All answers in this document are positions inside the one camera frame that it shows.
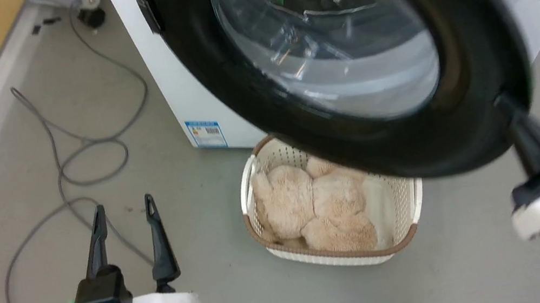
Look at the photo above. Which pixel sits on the black round washing machine door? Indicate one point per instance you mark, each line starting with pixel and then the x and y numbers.
pixel 211 62

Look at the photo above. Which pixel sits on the white washing machine body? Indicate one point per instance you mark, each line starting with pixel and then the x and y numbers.
pixel 194 93

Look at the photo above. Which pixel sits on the blue energy label sticker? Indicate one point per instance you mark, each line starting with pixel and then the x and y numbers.
pixel 205 133

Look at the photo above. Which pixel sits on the beige plush toy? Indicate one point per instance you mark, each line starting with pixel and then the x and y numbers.
pixel 312 205

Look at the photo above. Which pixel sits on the white laundry basket brown rim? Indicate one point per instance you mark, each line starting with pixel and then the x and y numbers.
pixel 333 261

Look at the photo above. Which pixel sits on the black plug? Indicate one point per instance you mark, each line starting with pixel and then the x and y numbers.
pixel 92 18

